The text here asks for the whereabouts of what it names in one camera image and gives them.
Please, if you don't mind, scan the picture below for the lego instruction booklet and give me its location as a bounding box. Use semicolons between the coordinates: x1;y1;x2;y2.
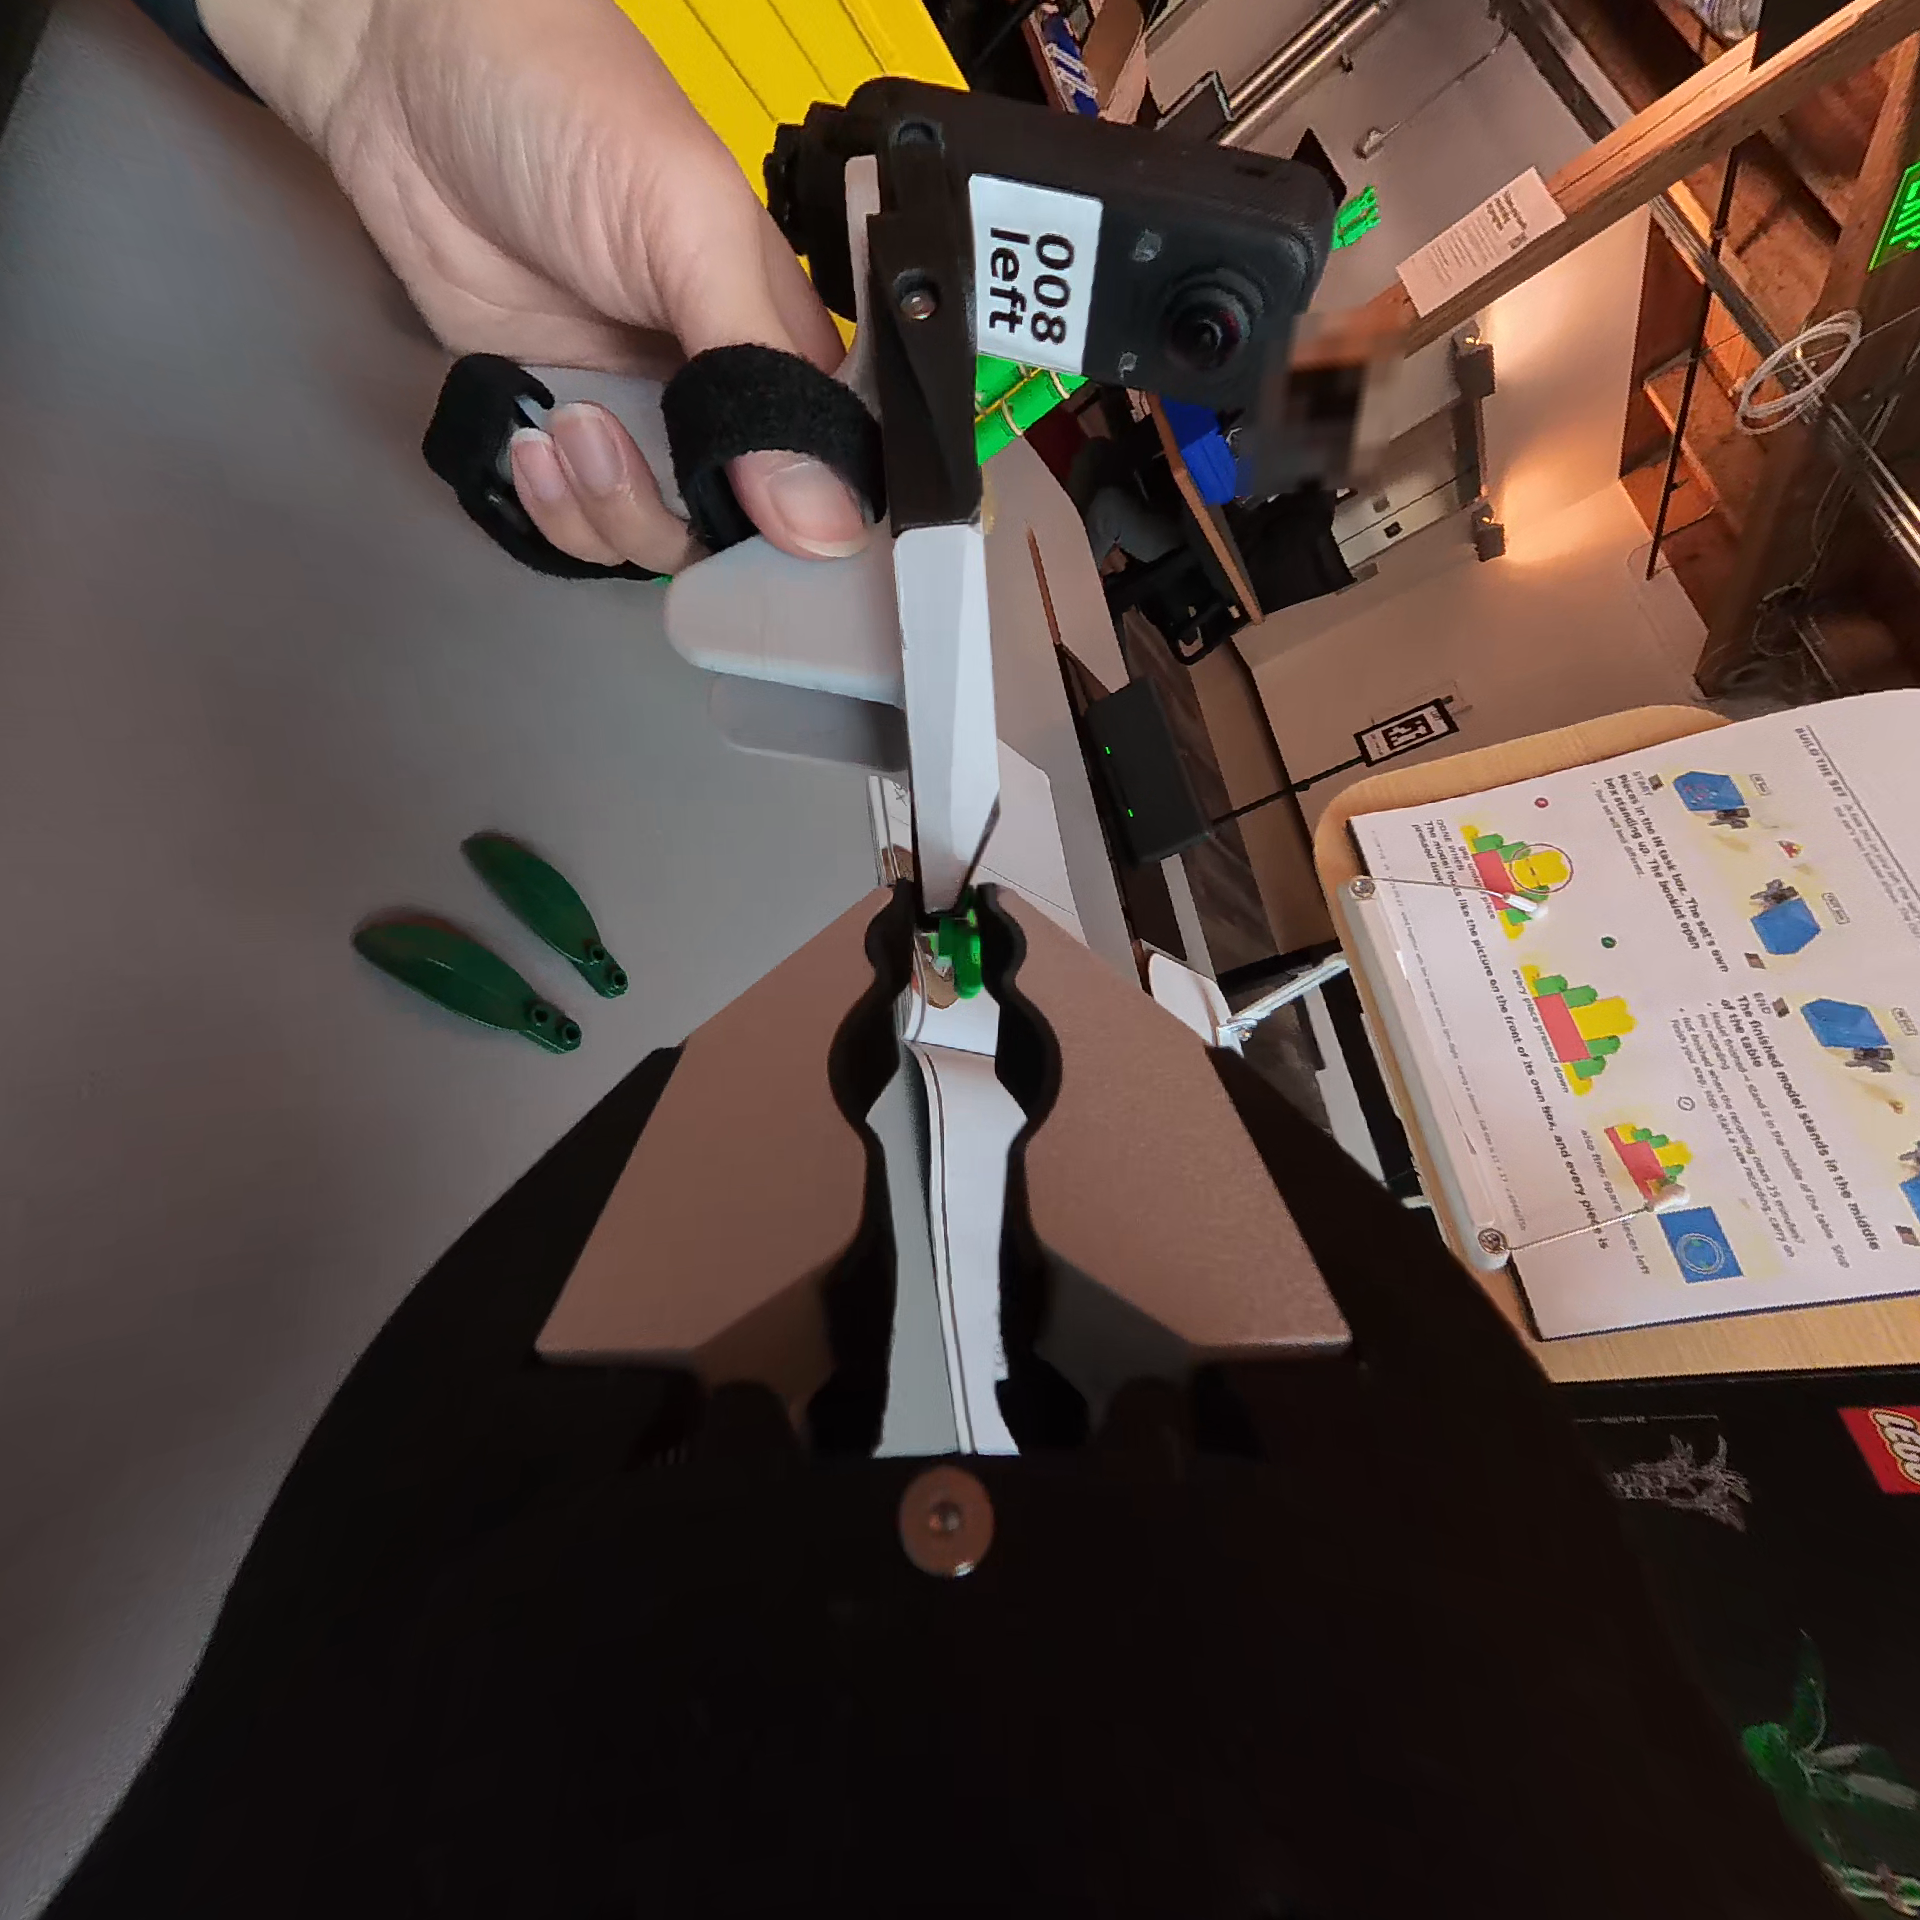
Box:
866;772;1098;1460

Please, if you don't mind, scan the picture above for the wooden sign board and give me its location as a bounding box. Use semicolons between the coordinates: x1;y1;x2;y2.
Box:
1312;704;1920;1386

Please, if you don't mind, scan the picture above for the wooden beam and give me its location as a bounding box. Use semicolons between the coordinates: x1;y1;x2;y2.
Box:
1289;0;1920;377

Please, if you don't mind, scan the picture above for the dark green lego leaf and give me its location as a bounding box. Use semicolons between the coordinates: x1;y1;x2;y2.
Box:
459;831;632;999
352;917;584;1056

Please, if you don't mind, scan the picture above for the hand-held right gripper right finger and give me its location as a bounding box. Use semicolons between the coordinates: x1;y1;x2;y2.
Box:
978;883;1356;1458

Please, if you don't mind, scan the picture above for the white paper notice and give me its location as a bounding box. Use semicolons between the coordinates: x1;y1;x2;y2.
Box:
1394;163;1569;318

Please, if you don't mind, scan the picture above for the person's left hand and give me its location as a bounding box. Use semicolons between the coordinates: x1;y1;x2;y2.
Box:
193;0;887;575

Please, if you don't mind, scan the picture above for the wooden shelf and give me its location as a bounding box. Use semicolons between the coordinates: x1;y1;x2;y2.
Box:
1626;0;1920;699

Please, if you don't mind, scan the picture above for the black box with green lights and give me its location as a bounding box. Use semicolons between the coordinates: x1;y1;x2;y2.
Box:
1086;673;1213;864

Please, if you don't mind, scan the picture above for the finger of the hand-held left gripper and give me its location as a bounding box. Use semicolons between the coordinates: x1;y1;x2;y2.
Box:
892;513;1007;920

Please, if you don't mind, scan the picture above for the printed task sheet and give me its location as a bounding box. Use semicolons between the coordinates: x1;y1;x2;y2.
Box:
1345;692;1920;1342

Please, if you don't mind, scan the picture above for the black white marker tag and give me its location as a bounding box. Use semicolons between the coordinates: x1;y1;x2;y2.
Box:
1356;695;1459;768

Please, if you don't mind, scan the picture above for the white cable coil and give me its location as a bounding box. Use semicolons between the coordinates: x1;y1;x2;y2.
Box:
1735;311;1865;438

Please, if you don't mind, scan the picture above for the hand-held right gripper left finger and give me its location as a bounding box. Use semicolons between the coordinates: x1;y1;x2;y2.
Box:
534;883;924;1460

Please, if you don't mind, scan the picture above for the blue storage crate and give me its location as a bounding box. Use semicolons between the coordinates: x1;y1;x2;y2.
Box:
1161;395;1249;508

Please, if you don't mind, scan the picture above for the yellow ribbed crate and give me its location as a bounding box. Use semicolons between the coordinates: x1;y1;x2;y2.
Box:
612;0;969;198

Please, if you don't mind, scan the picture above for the green lego bamboo model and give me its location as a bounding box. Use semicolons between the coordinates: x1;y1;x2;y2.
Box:
973;360;1090;468

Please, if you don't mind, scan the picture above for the dark lego box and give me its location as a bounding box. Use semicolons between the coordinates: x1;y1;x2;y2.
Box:
1566;1402;1920;1920

